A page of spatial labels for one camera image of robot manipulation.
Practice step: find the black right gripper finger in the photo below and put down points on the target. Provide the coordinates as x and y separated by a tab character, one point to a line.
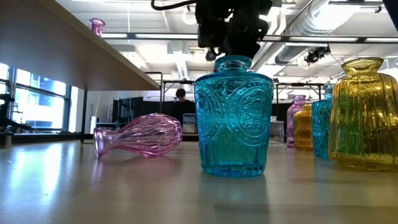
244	48

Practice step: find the teal medallion-embossed glass jar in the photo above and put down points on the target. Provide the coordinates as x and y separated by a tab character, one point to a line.
233	124

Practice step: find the teal textured glass bottle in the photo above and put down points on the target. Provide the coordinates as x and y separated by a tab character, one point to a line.
321	124

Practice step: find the pink wavy-ribbed glass vase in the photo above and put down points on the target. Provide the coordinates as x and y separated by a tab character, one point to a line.
143	135

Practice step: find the yellow large fluted vase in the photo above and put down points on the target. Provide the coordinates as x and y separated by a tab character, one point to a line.
363	124

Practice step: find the pink flared diamond-cut vase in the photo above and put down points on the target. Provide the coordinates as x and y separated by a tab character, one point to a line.
97	26

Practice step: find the wooden shelf board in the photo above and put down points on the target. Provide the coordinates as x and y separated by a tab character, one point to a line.
62	46

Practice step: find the black clamp-mounted light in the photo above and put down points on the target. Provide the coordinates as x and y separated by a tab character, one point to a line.
314	57

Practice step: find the person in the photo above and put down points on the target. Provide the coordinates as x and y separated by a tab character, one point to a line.
182	109

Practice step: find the pink ribbed glass bottle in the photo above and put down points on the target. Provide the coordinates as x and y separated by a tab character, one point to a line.
290	124

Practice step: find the blue white box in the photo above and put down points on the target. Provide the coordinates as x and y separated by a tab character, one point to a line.
189	123

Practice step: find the yellow ribbed glass bottle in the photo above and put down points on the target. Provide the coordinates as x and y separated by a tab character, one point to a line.
303	130

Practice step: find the black ceiling track light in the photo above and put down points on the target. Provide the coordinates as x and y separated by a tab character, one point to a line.
356	2

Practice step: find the black monitor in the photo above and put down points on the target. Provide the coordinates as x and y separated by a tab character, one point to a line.
132	107

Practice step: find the white cylinder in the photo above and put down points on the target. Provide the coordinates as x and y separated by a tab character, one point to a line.
93	124

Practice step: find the large window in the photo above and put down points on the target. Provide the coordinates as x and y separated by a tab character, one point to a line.
40	105

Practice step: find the black background equipment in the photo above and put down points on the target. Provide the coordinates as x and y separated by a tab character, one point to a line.
7	124

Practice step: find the black overhead camera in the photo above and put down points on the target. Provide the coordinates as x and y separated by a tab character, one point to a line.
211	57

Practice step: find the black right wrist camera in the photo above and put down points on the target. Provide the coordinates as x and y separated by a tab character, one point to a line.
211	32

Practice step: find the silver ceiling duct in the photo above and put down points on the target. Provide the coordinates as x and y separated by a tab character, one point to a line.
311	21

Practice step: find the black background rig frame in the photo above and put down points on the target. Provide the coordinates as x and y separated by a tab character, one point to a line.
177	81

